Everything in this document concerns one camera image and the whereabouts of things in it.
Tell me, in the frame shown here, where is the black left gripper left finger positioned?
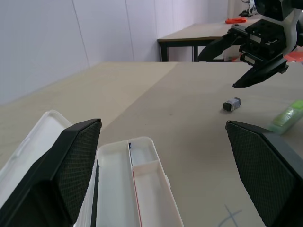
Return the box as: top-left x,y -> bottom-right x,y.
0,118 -> 103,227

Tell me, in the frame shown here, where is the orange tool on table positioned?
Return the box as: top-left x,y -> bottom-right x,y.
225,17 -> 248,25

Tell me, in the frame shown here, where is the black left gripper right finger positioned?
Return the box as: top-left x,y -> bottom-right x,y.
225,120 -> 303,227

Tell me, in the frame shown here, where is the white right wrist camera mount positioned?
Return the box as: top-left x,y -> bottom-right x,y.
254,0 -> 300,54

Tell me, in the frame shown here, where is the orange object behind gripper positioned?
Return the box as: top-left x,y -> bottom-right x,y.
285,52 -> 303,63

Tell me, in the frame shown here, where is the white and black background device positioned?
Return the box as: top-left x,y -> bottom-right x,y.
241,0 -> 258,17

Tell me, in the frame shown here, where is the wooden table with black frame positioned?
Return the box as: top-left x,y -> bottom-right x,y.
157,18 -> 258,62

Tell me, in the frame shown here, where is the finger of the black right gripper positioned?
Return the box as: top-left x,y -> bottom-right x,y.
197,31 -> 247,62
232,57 -> 289,89

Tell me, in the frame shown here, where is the white plastic pencil case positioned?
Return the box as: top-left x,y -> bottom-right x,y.
0,110 -> 185,227

